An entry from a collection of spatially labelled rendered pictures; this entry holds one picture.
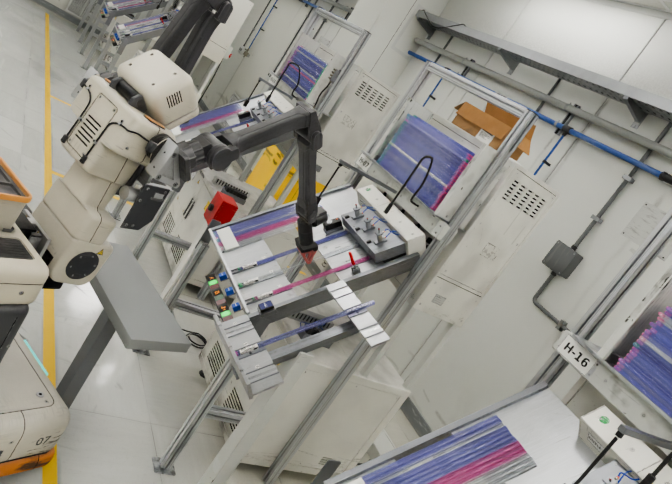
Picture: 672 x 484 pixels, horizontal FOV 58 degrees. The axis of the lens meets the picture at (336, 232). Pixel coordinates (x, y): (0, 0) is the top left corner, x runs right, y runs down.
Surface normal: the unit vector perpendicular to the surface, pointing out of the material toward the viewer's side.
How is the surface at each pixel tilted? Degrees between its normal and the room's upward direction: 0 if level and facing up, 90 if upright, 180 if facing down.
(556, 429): 45
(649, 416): 90
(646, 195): 90
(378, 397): 90
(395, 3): 90
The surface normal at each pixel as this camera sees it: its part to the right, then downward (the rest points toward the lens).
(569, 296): -0.75, -0.35
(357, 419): 0.38, 0.47
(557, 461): -0.14, -0.82
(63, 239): -0.42, -0.22
